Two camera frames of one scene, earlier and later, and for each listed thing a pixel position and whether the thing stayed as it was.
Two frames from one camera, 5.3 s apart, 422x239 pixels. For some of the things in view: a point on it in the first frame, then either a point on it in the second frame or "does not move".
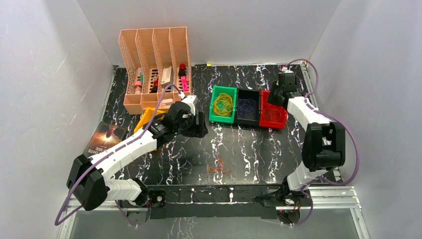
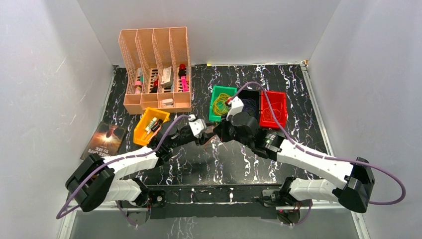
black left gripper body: (200, 124) -> (204, 137)
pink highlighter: (184, 84) does not move
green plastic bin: (213, 116) does not move
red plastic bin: (271, 115) does not move
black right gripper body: (273, 97) -> (228, 133)
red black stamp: (182, 70) does not move
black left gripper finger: (200, 128) -> (205, 136)
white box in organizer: (167, 76) does not move
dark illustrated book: (106, 135) does not move
